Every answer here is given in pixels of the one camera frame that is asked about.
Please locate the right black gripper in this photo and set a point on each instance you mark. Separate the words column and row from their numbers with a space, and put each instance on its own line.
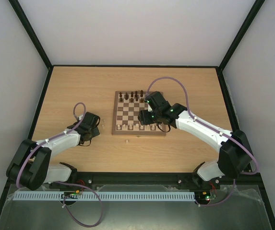
column 143, row 117

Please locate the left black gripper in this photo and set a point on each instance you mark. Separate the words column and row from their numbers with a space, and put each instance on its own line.
column 97, row 132

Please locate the wooden chess board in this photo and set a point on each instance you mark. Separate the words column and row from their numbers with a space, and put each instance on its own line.
column 127, row 113

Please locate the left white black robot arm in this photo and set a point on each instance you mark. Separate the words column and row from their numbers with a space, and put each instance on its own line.
column 31, row 167

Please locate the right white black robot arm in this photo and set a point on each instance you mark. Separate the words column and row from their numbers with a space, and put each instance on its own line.
column 234, row 152

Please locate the light blue slotted cable duct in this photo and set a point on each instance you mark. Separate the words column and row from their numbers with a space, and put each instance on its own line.
column 108, row 196

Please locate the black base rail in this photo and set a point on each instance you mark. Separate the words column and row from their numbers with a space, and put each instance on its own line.
column 137, row 178

